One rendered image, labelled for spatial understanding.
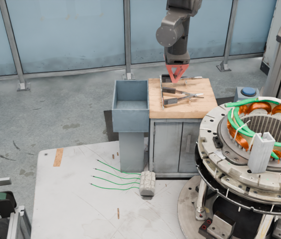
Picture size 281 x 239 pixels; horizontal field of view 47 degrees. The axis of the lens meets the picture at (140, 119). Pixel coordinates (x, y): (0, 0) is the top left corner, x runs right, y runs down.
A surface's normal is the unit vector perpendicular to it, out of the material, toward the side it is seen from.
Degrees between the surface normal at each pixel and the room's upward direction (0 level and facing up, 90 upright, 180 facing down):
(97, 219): 0
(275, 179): 0
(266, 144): 90
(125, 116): 90
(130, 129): 90
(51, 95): 0
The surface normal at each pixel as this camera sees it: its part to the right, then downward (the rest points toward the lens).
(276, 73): -0.44, 0.54
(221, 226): -0.67, 0.44
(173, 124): 0.00, 0.60
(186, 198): 0.00, -0.80
